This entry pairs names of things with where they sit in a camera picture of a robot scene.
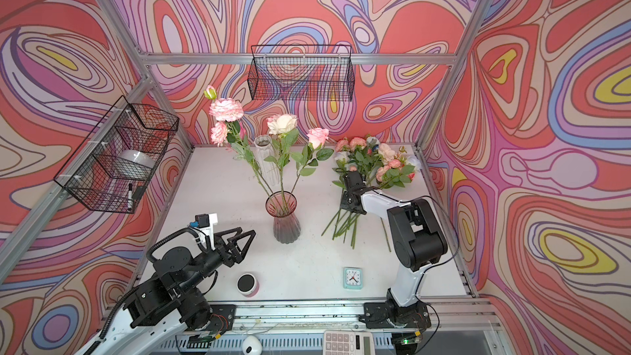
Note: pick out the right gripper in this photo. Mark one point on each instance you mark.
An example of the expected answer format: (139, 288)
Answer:
(344, 204)

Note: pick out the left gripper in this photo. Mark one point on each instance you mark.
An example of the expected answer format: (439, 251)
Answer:
(227, 259)

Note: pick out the light pink rose stem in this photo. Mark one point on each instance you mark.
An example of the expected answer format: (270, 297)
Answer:
(314, 152)

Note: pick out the pink grey glass vase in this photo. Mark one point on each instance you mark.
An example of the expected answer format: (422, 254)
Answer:
(283, 217)

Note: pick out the cream white rose stem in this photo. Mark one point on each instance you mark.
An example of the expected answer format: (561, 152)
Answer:
(282, 129)

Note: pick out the pink carnation spray stem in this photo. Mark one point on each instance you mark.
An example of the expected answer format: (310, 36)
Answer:
(227, 130)

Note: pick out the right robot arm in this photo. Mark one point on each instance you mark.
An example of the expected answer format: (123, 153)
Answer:
(418, 242)

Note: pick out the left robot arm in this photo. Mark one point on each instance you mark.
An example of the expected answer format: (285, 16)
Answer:
(170, 302)

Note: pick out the white ribbed ceramic vase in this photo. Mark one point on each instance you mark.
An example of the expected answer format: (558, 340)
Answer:
(264, 149)

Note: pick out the mint green small clock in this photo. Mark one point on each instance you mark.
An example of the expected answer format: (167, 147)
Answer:
(352, 278)

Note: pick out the white round device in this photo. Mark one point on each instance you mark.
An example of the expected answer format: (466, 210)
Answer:
(252, 346)

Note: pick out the white pink calculator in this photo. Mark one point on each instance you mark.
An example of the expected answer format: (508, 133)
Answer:
(342, 342)

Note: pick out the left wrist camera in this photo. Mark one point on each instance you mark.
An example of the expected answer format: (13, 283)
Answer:
(206, 223)

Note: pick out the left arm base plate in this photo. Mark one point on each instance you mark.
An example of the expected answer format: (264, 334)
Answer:
(214, 318)

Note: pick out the black wire basket back wall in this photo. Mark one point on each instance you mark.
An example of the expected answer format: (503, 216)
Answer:
(301, 72)

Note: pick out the black wire basket wall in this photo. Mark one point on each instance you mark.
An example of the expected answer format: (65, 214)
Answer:
(127, 146)
(301, 72)

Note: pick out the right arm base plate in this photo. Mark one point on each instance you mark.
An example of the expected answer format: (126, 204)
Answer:
(387, 314)

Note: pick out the black wire basket left wall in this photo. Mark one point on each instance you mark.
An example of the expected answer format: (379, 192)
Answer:
(127, 146)

